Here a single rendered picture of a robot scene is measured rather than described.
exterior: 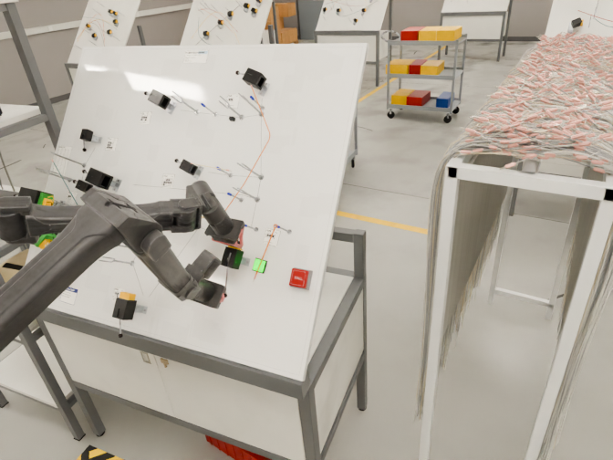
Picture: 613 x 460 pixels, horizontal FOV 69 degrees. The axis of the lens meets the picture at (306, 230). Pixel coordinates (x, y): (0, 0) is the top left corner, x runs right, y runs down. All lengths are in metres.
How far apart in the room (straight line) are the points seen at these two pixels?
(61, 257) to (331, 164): 0.87
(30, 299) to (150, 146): 1.09
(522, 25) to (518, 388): 10.21
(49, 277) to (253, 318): 0.79
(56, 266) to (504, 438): 2.04
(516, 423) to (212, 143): 1.82
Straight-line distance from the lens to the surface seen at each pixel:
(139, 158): 1.72
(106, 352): 1.90
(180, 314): 1.50
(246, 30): 5.60
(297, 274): 1.28
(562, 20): 4.02
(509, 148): 1.10
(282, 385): 1.36
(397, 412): 2.35
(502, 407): 2.46
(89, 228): 0.69
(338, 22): 8.30
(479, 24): 9.79
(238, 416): 1.69
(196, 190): 1.24
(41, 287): 0.69
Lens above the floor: 1.87
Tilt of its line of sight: 31 degrees down
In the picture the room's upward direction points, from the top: 5 degrees counter-clockwise
